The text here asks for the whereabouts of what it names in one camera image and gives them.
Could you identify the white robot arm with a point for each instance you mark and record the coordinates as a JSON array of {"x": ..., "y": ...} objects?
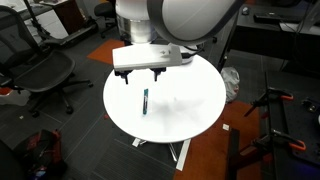
[{"x": 193, "y": 16}]

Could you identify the white plastic bag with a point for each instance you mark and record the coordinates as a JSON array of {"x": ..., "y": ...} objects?
[{"x": 230, "y": 81}]

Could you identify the white table base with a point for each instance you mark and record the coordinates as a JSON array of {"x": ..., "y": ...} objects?
[{"x": 183, "y": 156}]

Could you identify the small white paper tag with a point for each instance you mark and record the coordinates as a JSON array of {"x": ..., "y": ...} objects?
[{"x": 226, "y": 127}]

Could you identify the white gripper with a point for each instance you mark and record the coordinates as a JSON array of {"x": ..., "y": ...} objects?
[{"x": 146, "y": 57}]

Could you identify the black electric scooter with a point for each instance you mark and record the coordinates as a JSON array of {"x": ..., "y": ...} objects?
[{"x": 76, "y": 33}]

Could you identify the red and black bag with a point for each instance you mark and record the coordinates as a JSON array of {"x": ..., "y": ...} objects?
[{"x": 43, "y": 146}]

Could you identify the black knob device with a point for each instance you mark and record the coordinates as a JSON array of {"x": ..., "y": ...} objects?
[{"x": 311, "y": 106}]

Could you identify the black mesh office chair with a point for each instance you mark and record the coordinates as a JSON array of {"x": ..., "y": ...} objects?
[{"x": 46, "y": 71}]

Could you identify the black keyboard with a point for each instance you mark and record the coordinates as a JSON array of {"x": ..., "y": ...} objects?
[{"x": 266, "y": 17}]

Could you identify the white desk with cabinet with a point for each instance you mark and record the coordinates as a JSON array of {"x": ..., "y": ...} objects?
[{"x": 55, "y": 23}]

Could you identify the dark computer mouse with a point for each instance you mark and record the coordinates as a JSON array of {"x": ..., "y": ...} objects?
[{"x": 245, "y": 10}]

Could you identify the teal capped marker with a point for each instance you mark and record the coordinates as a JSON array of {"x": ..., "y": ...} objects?
[{"x": 145, "y": 101}]

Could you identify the dark desk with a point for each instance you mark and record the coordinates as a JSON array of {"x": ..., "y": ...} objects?
[{"x": 266, "y": 36}]

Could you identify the black upright post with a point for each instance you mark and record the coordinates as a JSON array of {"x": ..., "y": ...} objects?
[{"x": 234, "y": 153}]

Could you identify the black work table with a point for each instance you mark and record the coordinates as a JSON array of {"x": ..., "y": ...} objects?
[{"x": 296, "y": 133}]

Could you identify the dark brown cabinet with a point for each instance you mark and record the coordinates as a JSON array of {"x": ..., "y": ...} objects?
[{"x": 70, "y": 15}]

